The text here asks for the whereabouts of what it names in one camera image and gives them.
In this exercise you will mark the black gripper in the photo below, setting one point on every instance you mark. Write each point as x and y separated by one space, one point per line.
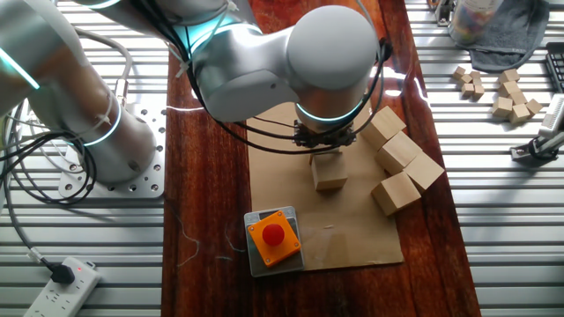
324 136

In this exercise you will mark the large wooden cube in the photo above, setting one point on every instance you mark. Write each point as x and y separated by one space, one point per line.
398 152
326 151
329 172
395 193
424 171
383 127

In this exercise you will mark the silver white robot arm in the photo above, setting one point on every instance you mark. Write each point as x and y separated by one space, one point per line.
247 66

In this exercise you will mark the brown cardboard sheet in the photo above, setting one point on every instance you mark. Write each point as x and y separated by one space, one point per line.
282 198

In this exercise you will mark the orange emergency stop button box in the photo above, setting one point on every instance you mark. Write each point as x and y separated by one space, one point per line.
273 238

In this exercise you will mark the reddish brown wooden board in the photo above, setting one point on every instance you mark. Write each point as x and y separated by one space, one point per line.
207 198

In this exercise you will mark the orange emergency stop button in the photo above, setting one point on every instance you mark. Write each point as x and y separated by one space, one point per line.
282 269

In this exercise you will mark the tiny wooden cube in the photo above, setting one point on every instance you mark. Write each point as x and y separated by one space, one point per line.
478 91
459 71
475 75
465 79
467 90

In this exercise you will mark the silver robot mounting plate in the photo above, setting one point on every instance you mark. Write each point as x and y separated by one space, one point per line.
152 176

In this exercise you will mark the small wooden cube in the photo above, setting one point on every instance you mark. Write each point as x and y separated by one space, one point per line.
507 88
502 107
534 107
518 98
519 113
509 75

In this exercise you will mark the dark grey towel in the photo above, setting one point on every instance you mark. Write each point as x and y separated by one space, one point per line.
515 39

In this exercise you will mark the black keyboard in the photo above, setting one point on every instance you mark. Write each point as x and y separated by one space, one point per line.
556 66

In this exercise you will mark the white power strip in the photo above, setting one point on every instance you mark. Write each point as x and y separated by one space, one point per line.
66 295

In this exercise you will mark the black round wrist camera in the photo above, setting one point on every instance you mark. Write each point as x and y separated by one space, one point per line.
385 49

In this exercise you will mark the small dark metal bracket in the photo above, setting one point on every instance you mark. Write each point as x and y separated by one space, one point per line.
444 12

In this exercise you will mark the metal camera stand bracket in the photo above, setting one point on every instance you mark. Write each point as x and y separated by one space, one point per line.
526 153

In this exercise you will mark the silver camera on stand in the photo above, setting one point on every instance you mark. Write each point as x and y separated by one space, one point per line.
554 116

